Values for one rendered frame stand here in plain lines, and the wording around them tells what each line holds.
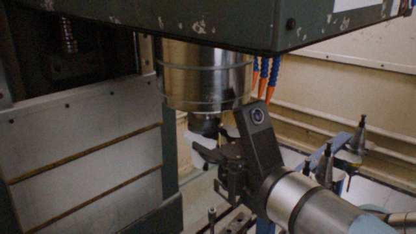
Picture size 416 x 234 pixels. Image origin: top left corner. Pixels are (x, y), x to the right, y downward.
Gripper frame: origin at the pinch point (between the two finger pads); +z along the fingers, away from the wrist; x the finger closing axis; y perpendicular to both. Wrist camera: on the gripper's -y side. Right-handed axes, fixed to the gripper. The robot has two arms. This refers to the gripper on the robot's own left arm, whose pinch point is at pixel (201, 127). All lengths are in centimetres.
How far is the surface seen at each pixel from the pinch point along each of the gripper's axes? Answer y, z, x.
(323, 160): 16.5, -4.8, 32.5
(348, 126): 38, 26, 97
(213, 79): -11.9, -8.2, -3.5
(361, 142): 20, -2, 54
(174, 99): -8.3, -3.8, -7.5
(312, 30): -20.4, -22.1, -1.2
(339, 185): 40, 4, 59
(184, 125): 52, 93, 52
